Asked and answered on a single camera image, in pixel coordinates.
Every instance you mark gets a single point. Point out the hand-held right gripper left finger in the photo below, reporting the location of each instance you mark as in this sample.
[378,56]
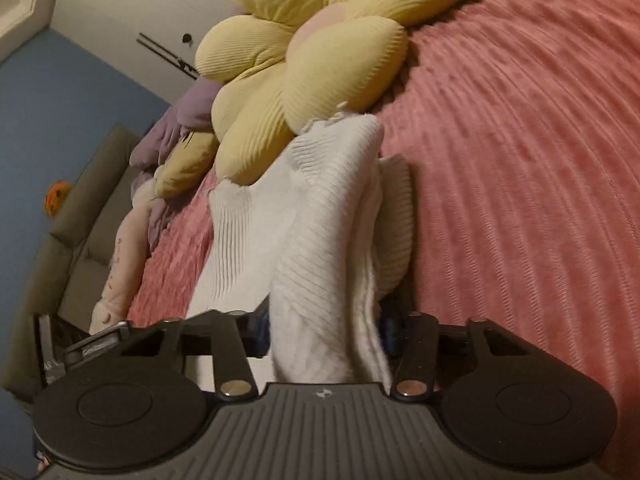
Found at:
[232,340]

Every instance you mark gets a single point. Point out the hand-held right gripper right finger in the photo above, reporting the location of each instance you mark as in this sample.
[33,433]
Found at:
[417,345]

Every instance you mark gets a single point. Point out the white knit sweater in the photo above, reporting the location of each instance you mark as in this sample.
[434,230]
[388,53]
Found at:
[320,260]

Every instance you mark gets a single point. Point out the grey-green sofa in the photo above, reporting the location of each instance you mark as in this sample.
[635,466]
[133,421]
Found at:
[75,260]

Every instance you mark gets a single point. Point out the long pink plush toy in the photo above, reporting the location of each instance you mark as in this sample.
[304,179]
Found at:
[125,260]

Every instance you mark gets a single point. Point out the small orange toy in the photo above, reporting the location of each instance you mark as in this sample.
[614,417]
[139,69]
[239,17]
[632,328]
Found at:
[57,198]

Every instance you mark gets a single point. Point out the small yellow ribbed pillow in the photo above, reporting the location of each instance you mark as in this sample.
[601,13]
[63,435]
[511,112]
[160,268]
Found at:
[185,165]

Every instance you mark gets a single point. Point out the pink fluffy blanket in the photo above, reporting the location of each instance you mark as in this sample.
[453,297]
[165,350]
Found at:
[500,160]

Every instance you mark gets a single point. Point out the purple blanket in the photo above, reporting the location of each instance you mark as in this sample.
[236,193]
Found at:
[165,135]

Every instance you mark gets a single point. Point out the yellow flower-shaped pillow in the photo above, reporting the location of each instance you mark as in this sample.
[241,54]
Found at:
[320,60]

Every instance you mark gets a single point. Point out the white wardrobe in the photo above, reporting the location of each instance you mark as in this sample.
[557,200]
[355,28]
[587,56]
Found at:
[125,0]

